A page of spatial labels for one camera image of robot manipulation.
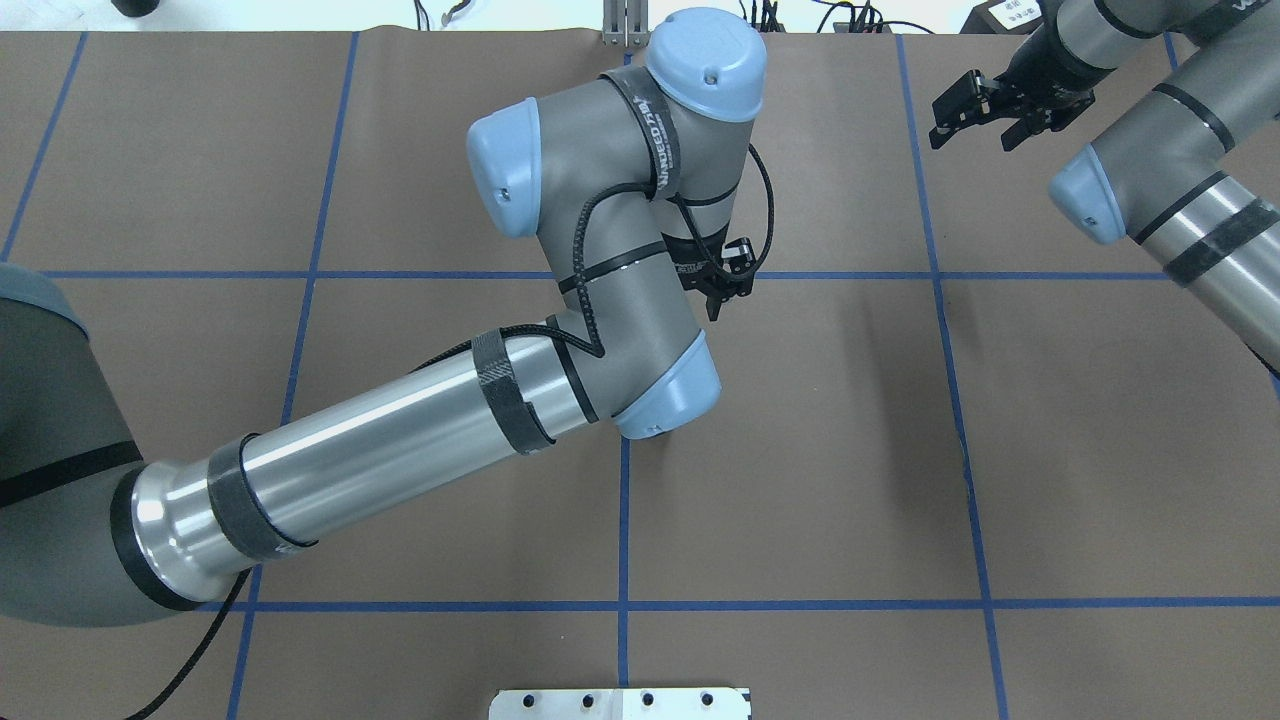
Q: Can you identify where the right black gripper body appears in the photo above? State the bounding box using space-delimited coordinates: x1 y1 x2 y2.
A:
992 40 1097 129

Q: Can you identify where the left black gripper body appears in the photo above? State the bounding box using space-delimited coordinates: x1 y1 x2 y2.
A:
668 229 732 292

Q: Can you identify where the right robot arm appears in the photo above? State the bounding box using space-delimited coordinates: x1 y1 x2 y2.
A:
929 1 1279 372

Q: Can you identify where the black labelled box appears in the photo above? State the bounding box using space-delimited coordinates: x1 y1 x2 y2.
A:
959 0 1043 35

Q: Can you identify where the aluminium frame post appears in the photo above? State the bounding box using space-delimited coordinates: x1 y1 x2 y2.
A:
602 0 652 50

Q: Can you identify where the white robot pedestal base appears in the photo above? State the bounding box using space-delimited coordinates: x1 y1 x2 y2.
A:
488 687 753 719

